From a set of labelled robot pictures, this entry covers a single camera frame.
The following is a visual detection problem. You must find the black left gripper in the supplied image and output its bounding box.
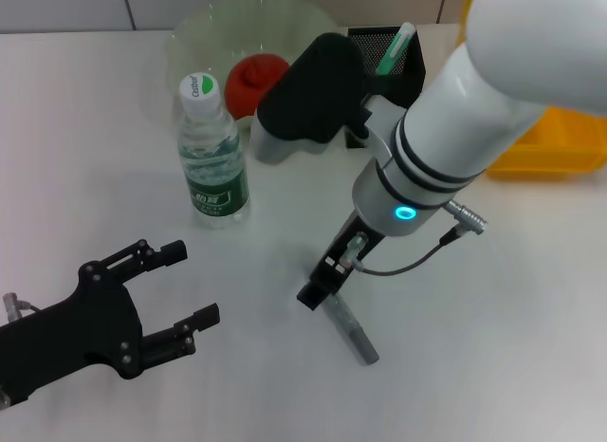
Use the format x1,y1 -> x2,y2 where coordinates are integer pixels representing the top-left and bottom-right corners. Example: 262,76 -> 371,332
0,239 -> 222,409

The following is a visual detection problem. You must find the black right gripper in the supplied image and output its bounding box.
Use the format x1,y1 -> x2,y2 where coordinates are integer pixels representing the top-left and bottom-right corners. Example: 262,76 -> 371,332
297,210 -> 386,313

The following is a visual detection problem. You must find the grey glitter pen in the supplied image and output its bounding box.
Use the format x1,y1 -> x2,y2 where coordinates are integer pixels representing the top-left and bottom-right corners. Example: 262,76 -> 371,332
322,292 -> 380,366

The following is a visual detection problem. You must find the clear green-label water bottle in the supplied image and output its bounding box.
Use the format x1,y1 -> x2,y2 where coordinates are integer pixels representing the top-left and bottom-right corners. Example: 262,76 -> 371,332
177,71 -> 251,230

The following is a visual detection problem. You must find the orange fruit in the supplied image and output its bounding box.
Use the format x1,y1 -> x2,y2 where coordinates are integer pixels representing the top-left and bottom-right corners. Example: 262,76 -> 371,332
224,53 -> 293,120

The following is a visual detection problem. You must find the mint green pen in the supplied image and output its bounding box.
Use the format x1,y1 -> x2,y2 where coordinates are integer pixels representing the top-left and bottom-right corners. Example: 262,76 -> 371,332
376,22 -> 417,77

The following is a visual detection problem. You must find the black mesh pen holder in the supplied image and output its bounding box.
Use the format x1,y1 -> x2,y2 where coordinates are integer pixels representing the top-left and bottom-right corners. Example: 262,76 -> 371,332
345,25 -> 427,150

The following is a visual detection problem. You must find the green glass fruit bowl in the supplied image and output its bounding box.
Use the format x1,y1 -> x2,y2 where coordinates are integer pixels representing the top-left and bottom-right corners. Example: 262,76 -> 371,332
163,0 -> 340,135

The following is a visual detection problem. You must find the yellow plastic bin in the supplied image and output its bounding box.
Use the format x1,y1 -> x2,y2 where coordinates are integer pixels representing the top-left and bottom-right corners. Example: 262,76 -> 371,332
457,0 -> 607,180

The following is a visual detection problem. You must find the right arm cable with connector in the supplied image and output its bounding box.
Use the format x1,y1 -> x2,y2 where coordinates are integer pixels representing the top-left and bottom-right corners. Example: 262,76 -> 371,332
339,198 -> 489,276

